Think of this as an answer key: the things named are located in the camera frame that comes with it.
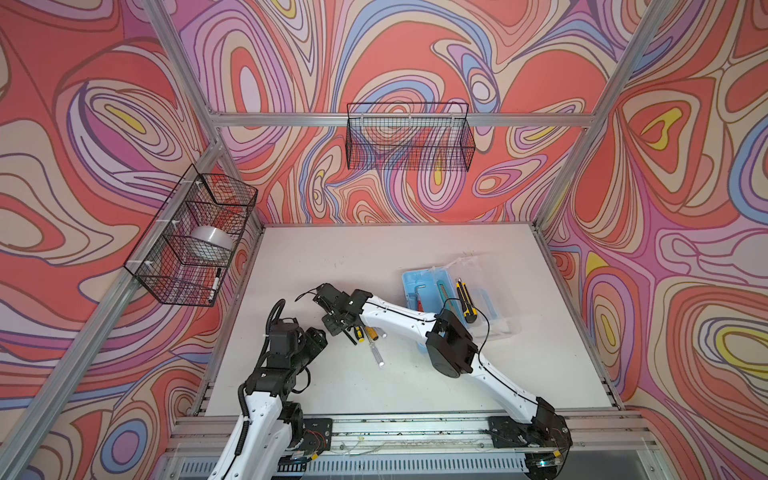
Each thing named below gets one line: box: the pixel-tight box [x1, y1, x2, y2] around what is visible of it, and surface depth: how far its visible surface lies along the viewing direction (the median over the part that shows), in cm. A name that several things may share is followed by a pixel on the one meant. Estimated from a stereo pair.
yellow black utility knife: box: [456, 278, 479, 317], surface depth 90 cm
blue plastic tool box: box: [402, 267, 459, 315], surface depth 98 cm
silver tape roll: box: [189, 226, 234, 263], surface depth 74 cm
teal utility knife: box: [436, 280, 454, 310], surface depth 92 cm
